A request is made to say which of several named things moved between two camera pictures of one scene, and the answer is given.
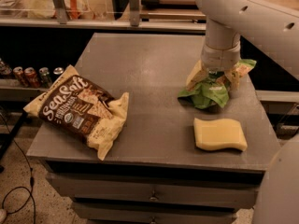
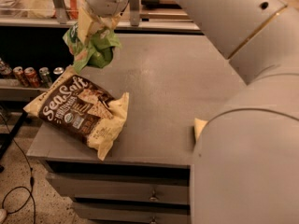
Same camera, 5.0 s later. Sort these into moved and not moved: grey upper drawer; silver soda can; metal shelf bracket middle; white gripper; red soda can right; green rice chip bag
Moved: green rice chip bag; white gripper
Not moved: metal shelf bracket middle; silver soda can; grey upper drawer; red soda can right
